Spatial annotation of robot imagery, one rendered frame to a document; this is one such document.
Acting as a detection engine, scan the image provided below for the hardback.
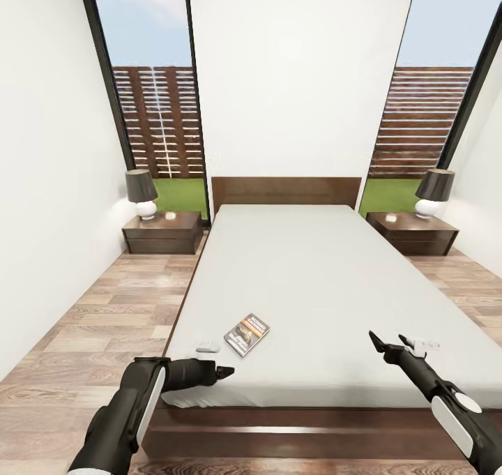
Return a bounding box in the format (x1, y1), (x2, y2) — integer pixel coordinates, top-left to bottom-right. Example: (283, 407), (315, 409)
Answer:
(224, 313), (270, 357)

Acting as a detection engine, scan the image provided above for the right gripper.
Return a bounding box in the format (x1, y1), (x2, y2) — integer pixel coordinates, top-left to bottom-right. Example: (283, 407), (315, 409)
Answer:
(370, 331), (436, 384)

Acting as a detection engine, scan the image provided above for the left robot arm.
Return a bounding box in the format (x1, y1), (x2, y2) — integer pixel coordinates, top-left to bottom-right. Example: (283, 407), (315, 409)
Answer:
(67, 339), (235, 475)

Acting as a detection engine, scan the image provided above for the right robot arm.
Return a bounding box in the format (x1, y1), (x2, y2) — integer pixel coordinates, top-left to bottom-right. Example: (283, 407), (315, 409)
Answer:
(370, 331), (502, 475)

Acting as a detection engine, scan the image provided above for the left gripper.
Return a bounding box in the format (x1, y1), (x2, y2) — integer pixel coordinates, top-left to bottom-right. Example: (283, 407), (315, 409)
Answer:
(177, 356), (235, 391)

